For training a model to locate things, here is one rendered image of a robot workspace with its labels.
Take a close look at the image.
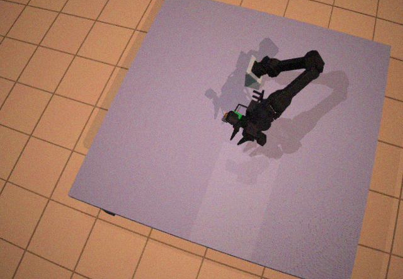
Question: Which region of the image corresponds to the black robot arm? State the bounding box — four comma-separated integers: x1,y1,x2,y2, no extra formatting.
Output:
242,50,325,140

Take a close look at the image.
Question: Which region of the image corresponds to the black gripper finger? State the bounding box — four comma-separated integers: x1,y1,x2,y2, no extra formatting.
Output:
237,137,249,145
230,125,239,140

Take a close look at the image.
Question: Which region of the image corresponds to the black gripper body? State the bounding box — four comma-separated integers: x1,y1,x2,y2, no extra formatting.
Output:
225,111,266,146

